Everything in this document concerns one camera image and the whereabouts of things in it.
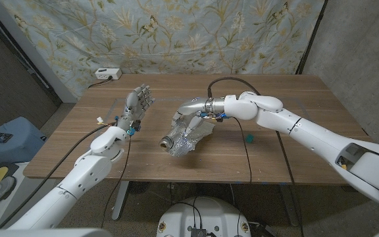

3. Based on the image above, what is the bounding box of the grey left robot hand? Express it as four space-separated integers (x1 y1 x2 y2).
116 84 156 132

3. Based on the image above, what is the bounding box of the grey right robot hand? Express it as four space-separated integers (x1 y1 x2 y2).
171 97 226 136

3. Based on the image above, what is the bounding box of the aluminum foil roll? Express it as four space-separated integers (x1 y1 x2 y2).
159 118 216 157

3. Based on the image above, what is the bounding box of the white power strip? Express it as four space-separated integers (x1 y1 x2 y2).
95 68 122 81

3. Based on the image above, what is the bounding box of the floral printed backdrop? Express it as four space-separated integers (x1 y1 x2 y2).
0 0 327 99

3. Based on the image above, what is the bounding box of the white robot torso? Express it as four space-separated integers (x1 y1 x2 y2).
156 196 252 237

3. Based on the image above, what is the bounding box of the blue plastic bin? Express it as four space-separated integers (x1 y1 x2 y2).
0 117 47 165

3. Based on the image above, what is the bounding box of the black backdrop pole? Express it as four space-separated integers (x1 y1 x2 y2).
296 0 328 75

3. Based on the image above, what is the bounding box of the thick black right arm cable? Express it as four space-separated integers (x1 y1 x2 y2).
207 76 305 237

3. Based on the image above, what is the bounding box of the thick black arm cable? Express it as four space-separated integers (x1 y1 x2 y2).
0 121 118 230
207 76 305 237

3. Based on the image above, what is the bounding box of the black power strip cord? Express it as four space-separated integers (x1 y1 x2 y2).
88 76 113 89

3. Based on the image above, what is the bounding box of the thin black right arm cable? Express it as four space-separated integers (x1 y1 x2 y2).
233 117 253 184

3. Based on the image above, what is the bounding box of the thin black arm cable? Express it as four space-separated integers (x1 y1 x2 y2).
100 134 133 228
233 117 253 184

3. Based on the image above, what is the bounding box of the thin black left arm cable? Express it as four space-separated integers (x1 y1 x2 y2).
100 134 133 228

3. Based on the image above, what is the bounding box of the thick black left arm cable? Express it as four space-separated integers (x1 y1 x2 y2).
0 121 118 230

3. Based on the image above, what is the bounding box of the black torso cable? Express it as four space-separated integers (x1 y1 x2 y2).
168 196 204 230

